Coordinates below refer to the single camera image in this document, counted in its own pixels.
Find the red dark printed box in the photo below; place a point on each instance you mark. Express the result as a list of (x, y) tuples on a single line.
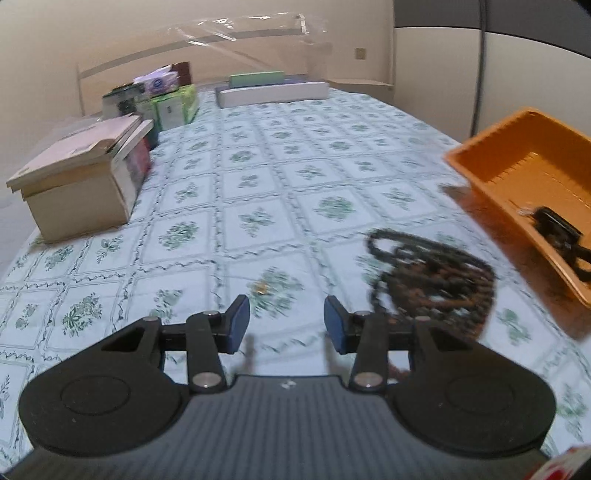
[(138, 161)]

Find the long white box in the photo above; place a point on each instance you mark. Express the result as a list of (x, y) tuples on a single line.
[(272, 94)]

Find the plastic wrapped headboard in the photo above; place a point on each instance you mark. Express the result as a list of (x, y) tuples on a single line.
[(207, 41)]

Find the green box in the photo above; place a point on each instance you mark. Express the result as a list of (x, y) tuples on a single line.
[(256, 79)]

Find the patterned jar with dark lid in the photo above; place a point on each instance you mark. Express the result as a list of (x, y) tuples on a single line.
[(121, 101)]

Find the beige wardrobe with grey band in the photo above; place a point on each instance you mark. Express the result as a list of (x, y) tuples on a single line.
[(531, 69)]

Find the brown box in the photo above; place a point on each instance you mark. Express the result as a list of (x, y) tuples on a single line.
[(183, 71)]

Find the green tissue pack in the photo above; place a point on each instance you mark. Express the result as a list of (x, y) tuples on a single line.
[(168, 113), (190, 99)]

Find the wall socket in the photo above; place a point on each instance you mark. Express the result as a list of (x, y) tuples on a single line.
[(360, 53)]

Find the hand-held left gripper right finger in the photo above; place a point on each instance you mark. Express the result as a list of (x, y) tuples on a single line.
[(334, 323)]

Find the purple tissue pack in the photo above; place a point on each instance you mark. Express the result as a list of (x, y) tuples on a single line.
[(159, 84)]

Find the red and white object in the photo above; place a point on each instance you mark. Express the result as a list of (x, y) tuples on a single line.
[(568, 464)]

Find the floral bed sheet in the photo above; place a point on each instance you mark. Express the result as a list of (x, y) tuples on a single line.
[(277, 194)]

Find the white cardboard box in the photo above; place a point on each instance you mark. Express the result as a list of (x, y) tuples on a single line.
[(78, 212)]

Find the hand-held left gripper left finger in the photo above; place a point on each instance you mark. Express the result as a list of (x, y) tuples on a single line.
[(238, 323)]

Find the orange plastic tray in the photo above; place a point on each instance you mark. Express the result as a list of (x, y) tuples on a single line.
[(508, 157)]

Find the flat blue box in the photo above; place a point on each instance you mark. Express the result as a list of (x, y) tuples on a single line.
[(295, 80)]

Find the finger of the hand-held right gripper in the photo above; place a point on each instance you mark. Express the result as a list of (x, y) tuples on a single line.
[(558, 228)]

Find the beige nightstand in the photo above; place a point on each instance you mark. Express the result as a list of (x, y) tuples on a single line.
[(364, 87)]

